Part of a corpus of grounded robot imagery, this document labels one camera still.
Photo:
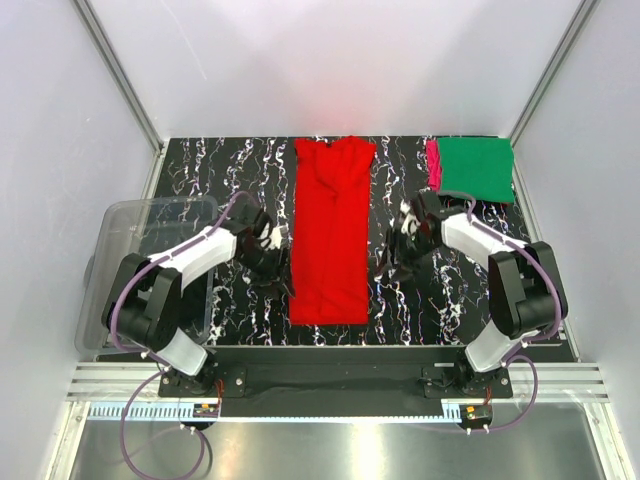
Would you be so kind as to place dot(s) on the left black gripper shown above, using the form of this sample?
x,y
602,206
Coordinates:
x,y
278,274

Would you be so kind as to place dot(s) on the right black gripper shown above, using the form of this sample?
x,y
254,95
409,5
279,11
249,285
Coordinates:
x,y
387,257

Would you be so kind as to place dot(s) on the red t shirt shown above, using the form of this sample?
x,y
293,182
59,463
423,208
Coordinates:
x,y
330,238

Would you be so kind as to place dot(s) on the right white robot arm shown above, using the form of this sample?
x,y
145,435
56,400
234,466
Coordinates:
x,y
527,302

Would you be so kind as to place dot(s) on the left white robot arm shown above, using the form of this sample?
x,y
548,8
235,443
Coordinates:
x,y
149,293

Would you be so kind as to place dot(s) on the pink folded t shirt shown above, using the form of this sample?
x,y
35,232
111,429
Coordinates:
x,y
434,166

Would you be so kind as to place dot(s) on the green folded t shirt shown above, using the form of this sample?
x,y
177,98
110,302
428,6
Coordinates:
x,y
478,166

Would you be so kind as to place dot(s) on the clear plastic bin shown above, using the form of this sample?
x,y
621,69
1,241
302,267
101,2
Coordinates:
x,y
120,250

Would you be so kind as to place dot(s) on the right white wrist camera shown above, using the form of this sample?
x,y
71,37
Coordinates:
x,y
409,224

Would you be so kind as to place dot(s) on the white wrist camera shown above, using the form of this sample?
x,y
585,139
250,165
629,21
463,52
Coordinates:
x,y
274,237
409,224

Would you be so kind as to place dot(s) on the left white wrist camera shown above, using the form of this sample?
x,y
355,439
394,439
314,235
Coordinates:
x,y
274,237

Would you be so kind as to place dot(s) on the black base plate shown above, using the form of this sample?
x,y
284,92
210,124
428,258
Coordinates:
x,y
461,373

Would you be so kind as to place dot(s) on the white slotted cable duct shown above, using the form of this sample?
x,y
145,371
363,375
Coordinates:
x,y
154,411

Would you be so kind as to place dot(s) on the aluminium frame rail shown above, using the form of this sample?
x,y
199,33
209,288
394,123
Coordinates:
x,y
552,382

